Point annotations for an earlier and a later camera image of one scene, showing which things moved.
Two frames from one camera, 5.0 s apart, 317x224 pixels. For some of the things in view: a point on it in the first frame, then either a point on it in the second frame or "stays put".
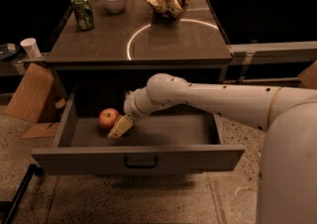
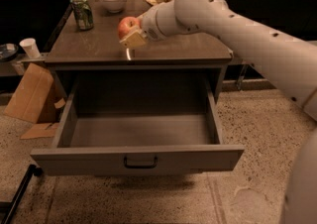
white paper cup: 30,44 stays put
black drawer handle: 154,166 stays put
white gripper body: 131,106 → 149,24
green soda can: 84,12 stays put
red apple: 107,118 → 127,24
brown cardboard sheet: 32,94 stays put
